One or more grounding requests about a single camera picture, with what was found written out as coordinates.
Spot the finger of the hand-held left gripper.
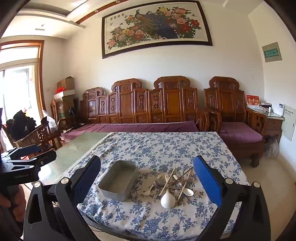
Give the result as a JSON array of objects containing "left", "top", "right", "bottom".
[
  {"left": 5, "top": 149, "right": 57, "bottom": 171},
  {"left": 1, "top": 144, "right": 42, "bottom": 160}
]

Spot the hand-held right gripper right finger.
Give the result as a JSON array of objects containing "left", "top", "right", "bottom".
[{"left": 193, "top": 155, "right": 271, "bottom": 241}]

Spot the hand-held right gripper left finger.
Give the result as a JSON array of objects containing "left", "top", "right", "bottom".
[{"left": 23, "top": 155, "right": 102, "bottom": 241}]

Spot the small white plastic spoon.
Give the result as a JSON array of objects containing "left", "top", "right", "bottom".
[
  {"left": 173, "top": 175, "right": 194, "bottom": 197},
  {"left": 142, "top": 184, "right": 155, "bottom": 195}
]

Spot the rectangular metal tin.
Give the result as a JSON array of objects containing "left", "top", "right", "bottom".
[{"left": 98, "top": 160, "right": 139, "bottom": 202}]

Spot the person's left hand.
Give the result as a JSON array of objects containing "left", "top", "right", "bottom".
[{"left": 0, "top": 185, "right": 25, "bottom": 217}]

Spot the carved wooden chair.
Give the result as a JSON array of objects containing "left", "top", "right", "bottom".
[
  {"left": 14, "top": 120, "right": 63, "bottom": 153},
  {"left": 50, "top": 100, "right": 70, "bottom": 149}
]

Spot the dark clothes pile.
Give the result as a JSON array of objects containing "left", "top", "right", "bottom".
[{"left": 6, "top": 111, "right": 36, "bottom": 141}]

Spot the clear plastic bag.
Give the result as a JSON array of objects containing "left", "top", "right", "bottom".
[
  {"left": 42, "top": 111, "right": 58, "bottom": 135},
  {"left": 264, "top": 137, "right": 280, "bottom": 160}
]

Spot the blue floral tablecloth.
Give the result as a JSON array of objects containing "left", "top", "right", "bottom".
[{"left": 58, "top": 132, "right": 250, "bottom": 241}]

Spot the purple armchair cushion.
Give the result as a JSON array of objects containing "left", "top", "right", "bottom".
[{"left": 218, "top": 122, "right": 263, "bottom": 144}]

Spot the purple sofa cushion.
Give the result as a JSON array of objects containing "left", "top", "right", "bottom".
[{"left": 62, "top": 120, "right": 200, "bottom": 139}]

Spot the brown cardboard box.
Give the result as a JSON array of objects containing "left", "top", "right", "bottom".
[{"left": 57, "top": 76, "right": 75, "bottom": 92}]

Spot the carved wooden armchair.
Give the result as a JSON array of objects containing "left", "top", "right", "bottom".
[{"left": 203, "top": 76, "right": 267, "bottom": 168}]

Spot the carved wooden sofa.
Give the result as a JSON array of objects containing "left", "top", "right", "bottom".
[{"left": 80, "top": 76, "right": 210, "bottom": 132}]

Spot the wooden side table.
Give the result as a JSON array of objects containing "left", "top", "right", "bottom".
[{"left": 246, "top": 107, "right": 285, "bottom": 144}]

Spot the white tabletop appliance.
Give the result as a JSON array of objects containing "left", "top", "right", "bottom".
[{"left": 273, "top": 103, "right": 285, "bottom": 116}]

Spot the framed peacock flower painting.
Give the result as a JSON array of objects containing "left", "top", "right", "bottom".
[{"left": 101, "top": 0, "right": 213, "bottom": 59}]

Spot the wooden door frame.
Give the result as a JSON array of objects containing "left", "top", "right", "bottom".
[{"left": 0, "top": 40, "right": 47, "bottom": 112}]

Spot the grey wall electrical panel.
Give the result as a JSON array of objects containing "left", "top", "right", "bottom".
[{"left": 282, "top": 111, "right": 296, "bottom": 142}]

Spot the green framed wall box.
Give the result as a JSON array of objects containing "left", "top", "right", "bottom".
[{"left": 262, "top": 42, "right": 282, "bottom": 62}]

